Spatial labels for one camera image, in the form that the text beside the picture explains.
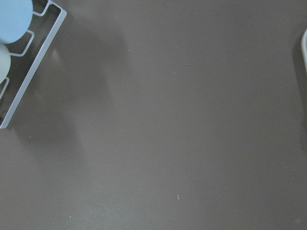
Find white cup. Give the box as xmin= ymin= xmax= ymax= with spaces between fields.
xmin=0 ymin=44 xmax=11 ymax=83

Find light blue cup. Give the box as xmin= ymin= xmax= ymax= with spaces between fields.
xmin=0 ymin=0 xmax=33 ymax=44

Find cream rabbit tray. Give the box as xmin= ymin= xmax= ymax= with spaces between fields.
xmin=301 ymin=30 xmax=307 ymax=71

